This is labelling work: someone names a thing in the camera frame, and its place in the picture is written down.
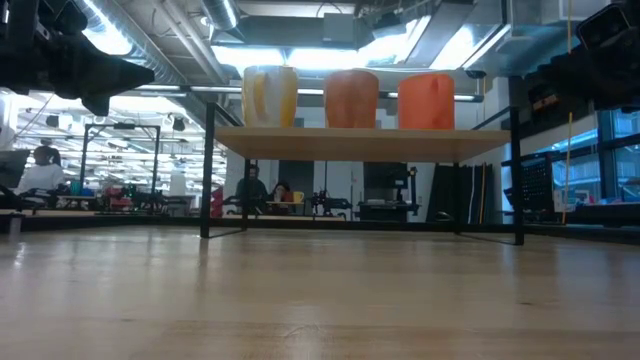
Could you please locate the silver spiral air duct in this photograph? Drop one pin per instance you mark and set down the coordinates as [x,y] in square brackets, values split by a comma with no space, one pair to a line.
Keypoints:
[220,12]

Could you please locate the black leaning panels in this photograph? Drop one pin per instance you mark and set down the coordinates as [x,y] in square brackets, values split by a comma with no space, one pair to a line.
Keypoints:
[460,192]

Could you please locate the bright orange mug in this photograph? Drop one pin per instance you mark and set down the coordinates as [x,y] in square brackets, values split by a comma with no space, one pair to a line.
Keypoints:
[426,102]

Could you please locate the wooden shelf with black legs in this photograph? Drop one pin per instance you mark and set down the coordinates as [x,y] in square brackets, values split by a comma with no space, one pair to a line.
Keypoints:
[360,145]

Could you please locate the black rack frame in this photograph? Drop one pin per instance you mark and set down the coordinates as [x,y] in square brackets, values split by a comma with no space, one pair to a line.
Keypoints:
[86,165]

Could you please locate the terracotta brown mug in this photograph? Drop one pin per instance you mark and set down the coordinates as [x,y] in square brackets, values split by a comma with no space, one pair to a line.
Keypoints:
[351,100]

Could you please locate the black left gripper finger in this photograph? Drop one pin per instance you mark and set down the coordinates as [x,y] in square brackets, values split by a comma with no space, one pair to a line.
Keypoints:
[107,75]
[97,105]

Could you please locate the small yellow cup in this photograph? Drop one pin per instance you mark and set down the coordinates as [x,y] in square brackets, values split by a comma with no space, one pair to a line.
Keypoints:
[298,197]

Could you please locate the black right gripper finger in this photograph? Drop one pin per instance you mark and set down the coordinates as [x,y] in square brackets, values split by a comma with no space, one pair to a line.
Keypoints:
[575,77]
[602,27]

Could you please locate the black pegboard panel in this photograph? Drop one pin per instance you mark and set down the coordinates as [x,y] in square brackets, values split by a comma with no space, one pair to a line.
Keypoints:
[537,185]

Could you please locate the person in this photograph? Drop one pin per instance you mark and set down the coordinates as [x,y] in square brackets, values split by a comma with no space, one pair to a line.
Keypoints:
[42,175]
[251,187]
[281,192]

